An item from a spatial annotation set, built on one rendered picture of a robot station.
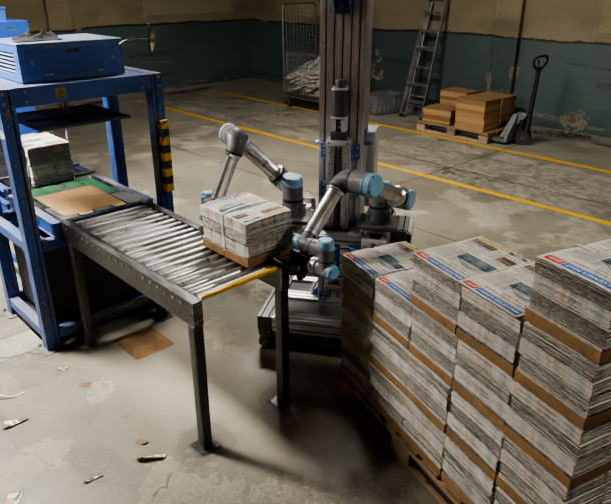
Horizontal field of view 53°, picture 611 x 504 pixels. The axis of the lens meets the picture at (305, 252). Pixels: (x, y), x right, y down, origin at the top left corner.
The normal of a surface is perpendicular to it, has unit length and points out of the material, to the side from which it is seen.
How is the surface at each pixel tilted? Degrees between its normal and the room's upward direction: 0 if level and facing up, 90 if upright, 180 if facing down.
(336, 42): 90
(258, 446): 0
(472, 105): 90
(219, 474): 0
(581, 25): 90
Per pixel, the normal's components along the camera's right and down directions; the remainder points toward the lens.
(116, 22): 0.69, 0.29
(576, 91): -0.73, 0.28
